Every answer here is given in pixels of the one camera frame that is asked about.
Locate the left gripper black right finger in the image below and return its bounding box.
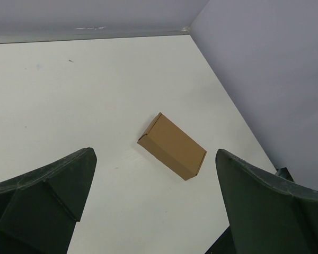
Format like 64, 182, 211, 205
215, 149, 318, 253

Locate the brown cardboard box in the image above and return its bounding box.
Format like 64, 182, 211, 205
137, 113, 207, 180

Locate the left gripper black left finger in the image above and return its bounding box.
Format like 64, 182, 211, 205
0, 148, 97, 253

